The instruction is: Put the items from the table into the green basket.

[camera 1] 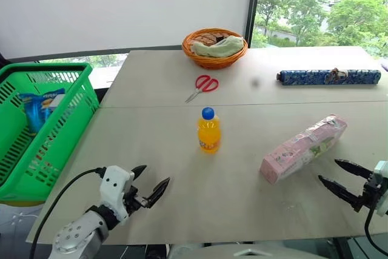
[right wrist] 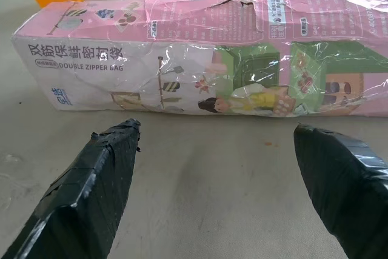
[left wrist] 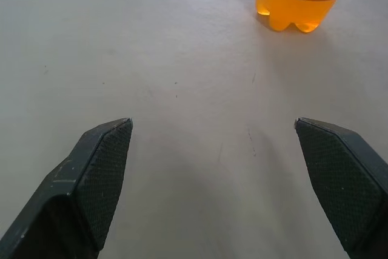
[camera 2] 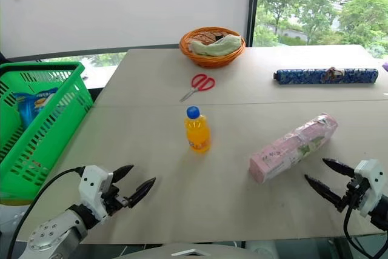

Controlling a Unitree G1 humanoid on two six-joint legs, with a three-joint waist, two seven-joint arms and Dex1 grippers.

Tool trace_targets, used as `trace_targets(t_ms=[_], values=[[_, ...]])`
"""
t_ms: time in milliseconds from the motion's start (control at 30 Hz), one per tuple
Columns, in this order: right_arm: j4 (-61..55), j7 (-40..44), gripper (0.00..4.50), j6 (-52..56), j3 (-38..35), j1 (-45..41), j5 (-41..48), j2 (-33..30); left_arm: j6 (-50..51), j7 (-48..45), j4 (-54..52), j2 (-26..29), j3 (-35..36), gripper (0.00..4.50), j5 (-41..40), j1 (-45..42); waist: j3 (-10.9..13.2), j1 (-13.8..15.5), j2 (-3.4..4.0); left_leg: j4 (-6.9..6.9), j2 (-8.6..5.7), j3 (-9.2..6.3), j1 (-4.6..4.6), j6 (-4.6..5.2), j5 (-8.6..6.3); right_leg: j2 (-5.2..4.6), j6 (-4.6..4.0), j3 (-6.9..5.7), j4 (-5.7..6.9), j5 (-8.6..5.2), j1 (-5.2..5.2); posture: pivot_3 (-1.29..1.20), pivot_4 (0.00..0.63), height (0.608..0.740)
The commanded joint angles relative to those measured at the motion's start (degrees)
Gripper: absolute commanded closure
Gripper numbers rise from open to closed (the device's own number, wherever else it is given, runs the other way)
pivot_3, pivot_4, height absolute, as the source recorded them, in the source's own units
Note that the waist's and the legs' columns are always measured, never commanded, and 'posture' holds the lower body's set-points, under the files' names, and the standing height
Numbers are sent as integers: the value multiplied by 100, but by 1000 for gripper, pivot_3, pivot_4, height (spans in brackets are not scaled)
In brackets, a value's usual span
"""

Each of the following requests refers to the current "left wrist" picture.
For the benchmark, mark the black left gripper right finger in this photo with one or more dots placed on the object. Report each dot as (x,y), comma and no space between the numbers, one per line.
(345,186)

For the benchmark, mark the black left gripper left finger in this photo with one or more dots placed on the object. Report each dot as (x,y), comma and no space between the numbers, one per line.
(75,189)

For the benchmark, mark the orange soda plastic bottle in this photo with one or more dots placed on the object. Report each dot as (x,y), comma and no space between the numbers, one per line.
(294,1)

